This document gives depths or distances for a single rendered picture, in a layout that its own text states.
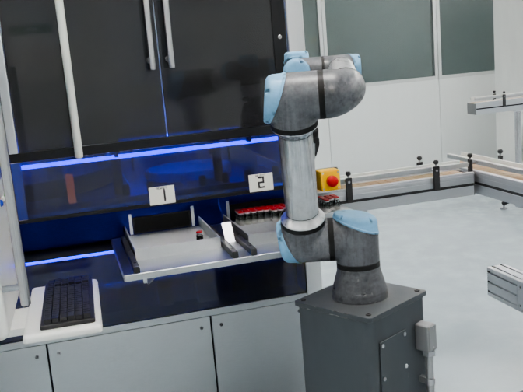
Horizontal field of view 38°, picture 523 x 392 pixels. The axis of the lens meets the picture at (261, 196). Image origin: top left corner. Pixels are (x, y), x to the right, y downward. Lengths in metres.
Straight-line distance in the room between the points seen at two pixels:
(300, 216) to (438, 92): 6.17
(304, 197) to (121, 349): 1.01
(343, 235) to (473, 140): 6.36
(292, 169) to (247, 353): 1.03
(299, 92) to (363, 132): 5.96
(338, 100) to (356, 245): 0.42
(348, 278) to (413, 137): 5.99
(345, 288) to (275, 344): 0.79
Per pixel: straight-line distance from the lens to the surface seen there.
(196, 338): 2.67
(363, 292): 2.02
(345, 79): 1.79
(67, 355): 2.64
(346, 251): 1.99
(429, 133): 8.02
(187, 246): 2.30
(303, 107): 1.77
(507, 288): 3.04
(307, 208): 1.93
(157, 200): 2.53
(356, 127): 7.67
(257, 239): 2.32
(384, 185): 2.87
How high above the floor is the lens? 1.46
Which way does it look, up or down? 11 degrees down
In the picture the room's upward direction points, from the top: 5 degrees counter-clockwise
